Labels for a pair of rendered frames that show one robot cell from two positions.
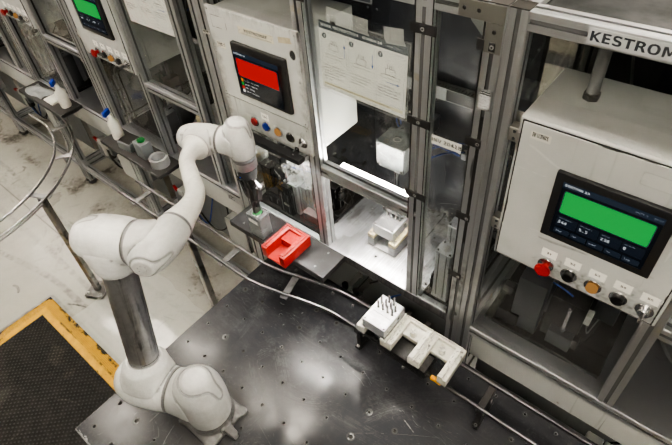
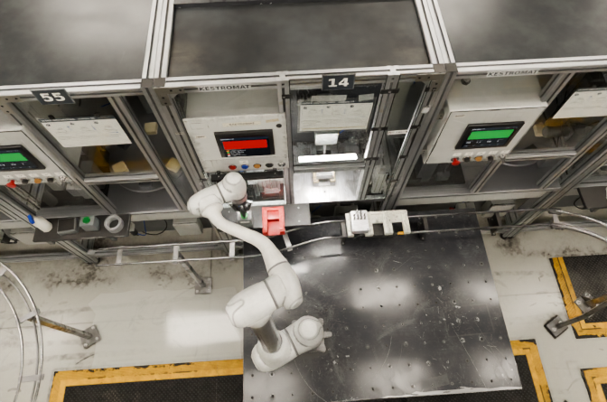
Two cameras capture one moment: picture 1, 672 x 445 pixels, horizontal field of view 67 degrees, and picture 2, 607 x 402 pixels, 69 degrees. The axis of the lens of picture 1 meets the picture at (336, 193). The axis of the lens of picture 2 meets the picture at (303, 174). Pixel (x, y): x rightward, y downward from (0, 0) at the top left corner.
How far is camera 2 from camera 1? 1.30 m
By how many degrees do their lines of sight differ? 33
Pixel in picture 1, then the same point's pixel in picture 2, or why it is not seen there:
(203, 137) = (217, 201)
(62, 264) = (32, 345)
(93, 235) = (255, 311)
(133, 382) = (279, 358)
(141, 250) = (293, 296)
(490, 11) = (435, 76)
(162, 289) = (139, 299)
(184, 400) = (312, 341)
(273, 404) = (331, 304)
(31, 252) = not seen: outside the picture
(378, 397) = (373, 260)
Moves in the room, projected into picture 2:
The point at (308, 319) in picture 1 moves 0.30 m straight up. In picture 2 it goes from (303, 249) to (303, 232)
